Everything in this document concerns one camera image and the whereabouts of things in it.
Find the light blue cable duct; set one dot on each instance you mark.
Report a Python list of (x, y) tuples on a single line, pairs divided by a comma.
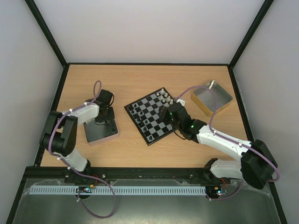
[(120, 190)]

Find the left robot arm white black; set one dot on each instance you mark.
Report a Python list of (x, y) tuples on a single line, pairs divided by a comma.
[(59, 135)]

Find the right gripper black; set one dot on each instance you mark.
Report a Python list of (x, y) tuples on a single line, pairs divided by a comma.
[(166, 114)]

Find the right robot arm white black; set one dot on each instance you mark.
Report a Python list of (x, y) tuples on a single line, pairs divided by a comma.
[(253, 162)]

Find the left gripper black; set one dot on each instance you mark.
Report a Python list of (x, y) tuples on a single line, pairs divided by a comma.
[(111, 116)]

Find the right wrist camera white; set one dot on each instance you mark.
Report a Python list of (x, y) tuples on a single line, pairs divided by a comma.
[(181, 101)]

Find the pink tin with black pieces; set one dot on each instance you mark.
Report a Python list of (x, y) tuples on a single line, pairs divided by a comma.
[(96, 134)]

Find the yellow empty tin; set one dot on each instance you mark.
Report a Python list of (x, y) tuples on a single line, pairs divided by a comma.
[(210, 97)]

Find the black aluminium frame rail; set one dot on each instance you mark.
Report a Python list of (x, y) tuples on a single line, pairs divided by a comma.
[(189, 175)]

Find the black grey chess board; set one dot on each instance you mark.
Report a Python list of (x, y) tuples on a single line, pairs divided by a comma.
[(150, 105)]

